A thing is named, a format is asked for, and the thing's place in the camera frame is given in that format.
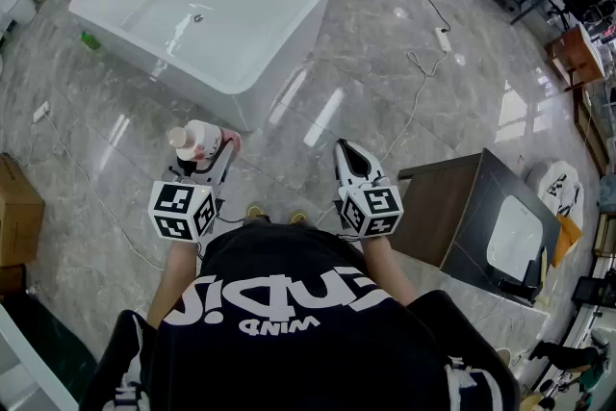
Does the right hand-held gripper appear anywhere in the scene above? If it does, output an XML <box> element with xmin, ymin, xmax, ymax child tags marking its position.
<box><xmin>334</xmin><ymin>138</ymin><xmax>404</xmax><ymax>240</ymax></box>

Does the black vanity faucet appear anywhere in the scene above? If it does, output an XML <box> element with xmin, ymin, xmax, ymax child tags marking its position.
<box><xmin>497</xmin><ymin>245</ymin><xmax>549</xmax><ymax>305</ymax></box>

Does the yellow paper bag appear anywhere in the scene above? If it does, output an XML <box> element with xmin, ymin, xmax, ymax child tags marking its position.
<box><xmin>550</xmin><ymin>213</ymin><xmax>584</xmax><ymax>270</ymax></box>

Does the white pink-capped bottle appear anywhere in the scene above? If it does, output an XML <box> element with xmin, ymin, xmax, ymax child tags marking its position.
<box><xmin>167</xmin><ymin>119</ymin><xmax>242</xmax><ymax>163</ymax></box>

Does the white shelf unit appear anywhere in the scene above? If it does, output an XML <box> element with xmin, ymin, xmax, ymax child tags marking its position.
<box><xmin>0</xmin><ymin>302</ymin><xmax>80</xmax><ymax>411</ymax></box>

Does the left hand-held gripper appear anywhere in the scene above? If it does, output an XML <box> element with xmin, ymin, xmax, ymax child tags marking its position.
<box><xmin>147</xmin><ymin>132</ymin><xmax>244</xmax><ymax>244</ymax></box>

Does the white power strip cable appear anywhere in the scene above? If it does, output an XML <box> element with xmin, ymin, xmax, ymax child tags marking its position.
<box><xmin>378</xmin><ymin>49</ymin><xmax>449</xmax><ymax>163</ymax></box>

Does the brown wooden table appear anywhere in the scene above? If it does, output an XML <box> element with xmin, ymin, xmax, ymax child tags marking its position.
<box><xmin>544</xmin><ymin>23</ymin><xmax>607</xmax><ymax>93</ymax></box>

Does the person's left forearm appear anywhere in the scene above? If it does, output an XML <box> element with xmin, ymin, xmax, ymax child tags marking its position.
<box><xmin>145</xmin><ymin>237</ymin><xmax>207</xmax><ymax>329</ymax></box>

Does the large brown cardboard box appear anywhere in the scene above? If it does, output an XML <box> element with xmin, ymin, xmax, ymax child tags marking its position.
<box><xmin>0</xmin><ymin>152</ymin><xmax>46</xmax><ymax>269</ymax></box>

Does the dark wooden vanity cabinet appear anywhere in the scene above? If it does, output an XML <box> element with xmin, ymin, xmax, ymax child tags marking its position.
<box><xmin>396</xmin><ymin>147</ymin><xmax>562</xmax><ymax>306</ymax></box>

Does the person's right forearm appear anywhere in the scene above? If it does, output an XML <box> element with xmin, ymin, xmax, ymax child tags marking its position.
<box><xmin>359</xmin><ymin>234</ymin><xmax>420</xmax><ymax>307</ymax></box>

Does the white vanity sink basin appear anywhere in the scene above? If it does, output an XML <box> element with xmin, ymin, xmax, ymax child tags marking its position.
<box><xmin>485</xmin><ymin>194</ymin><xmax>545</xmax><ymax>284</ymax></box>

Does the white bathtub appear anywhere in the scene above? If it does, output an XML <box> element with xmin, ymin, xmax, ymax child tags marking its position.
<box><xmin>67</xmin><ymin>0</ymin><xmax>333</xmax><ymax>133</ymax></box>

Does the white printed plastic bag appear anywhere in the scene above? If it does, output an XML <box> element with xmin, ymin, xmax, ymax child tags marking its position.
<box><xmin>526</xmin><ymin>159</ymin><xmax>585</xmax><ymax>230</ymax></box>

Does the person's black printed t-shirt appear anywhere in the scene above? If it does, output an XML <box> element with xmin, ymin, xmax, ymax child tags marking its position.
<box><xmin>79</xmin><ymin>223</ymin><xmax>522</xmax><ymax>411</ymax></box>

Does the white power strip, black plug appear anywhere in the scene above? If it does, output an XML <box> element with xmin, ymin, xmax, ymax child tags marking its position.
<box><xmin>434</xmin><ymin>26</ymin><xmax>453</xmax><ymax>53</ymax></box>

